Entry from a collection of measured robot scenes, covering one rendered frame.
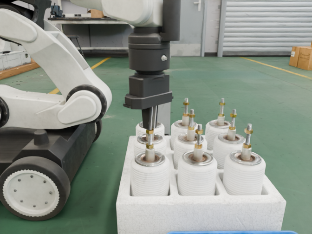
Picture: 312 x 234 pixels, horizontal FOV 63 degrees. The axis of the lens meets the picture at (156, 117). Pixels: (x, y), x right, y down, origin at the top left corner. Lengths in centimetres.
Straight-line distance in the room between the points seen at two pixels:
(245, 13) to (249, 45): 67
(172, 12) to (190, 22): 523
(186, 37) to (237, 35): 108
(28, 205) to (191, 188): 51
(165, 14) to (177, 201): 40
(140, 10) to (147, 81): 13
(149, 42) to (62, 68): 48
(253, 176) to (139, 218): 28
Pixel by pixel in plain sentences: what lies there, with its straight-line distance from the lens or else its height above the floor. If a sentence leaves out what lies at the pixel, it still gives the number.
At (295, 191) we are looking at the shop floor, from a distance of 108.
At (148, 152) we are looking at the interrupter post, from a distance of 61.
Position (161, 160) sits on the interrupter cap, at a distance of 62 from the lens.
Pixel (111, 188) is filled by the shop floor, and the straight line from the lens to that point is 98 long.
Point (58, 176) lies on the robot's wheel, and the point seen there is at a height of 15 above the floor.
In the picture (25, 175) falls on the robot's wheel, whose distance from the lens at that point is 84.
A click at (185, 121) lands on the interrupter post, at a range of 84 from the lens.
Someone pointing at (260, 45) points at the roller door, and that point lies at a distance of 609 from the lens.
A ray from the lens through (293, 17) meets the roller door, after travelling 635.
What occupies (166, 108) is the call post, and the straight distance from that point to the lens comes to 97.
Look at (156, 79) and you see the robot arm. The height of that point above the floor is 45.
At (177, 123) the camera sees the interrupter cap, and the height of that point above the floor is 25.
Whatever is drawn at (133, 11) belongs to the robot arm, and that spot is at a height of 58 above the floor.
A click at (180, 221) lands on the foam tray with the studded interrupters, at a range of 64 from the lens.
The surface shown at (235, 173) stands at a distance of 64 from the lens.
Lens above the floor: 55
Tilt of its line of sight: 19 degrees down
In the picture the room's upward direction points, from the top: straight up
